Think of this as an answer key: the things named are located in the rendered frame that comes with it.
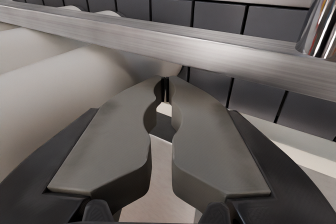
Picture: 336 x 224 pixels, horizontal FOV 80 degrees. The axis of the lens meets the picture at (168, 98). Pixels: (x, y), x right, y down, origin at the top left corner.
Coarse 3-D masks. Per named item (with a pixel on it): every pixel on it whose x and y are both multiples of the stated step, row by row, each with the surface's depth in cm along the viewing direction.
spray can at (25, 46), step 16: (0, 32) 12; (16, 32) 12; (32, 32) 13; (0, 48) 11; (16, 48) 11; (32, 48) 12; (48, 48) 13; (64, 48) 13; (0, 64) 11; (16, 64) 11
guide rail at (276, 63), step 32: (0, 0) 14; (64, 32) 11; (96, 32) 10; (128, 32) 9; (160, 32) 8; (192, 32) 8; (224, 32) 8; (192, 64) 8; (224, 64) 7; (256, 64) 6; (288, 64) 6; (320, 64) 6; (320, 96) 6
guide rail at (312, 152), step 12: (156, 108) 17; (168, 108) 16; (252, 120) 14; (264, 120) 14; (264, 132) 13; (276, 132) 13; (288, 132) 13; (300, 132) 13; (276, 144) 13; (288, 144) 12; (300, 144) 12; (312, 144) 12; (324, 144) 12; (300, 156) 12; (312, 156) 12; (324, 156) 12; (312, 168) 12; (324, 168) 12
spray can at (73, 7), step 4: (72, 4) 21; (68, 8) 20; (72, 8) 20; (76, 8) 20; (80, 8) 20; (0, 24) 15; (4, 24) 15; (8, 24) 15; (12, 24) 16; (0, 28) 15; (4, 28) 15; (8, 28) 15; (12, 28) 15
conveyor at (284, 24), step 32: (32, 0) 25; (64, 0) 22; (96, 0) 19; (128, 0) 18; (160, 0) 16; (192, 0) 15; (256, 32) 13; (288, 32) 13; (224, 96) 17; (256, 96) 16; (288, 96) 14; (320, 128) 14
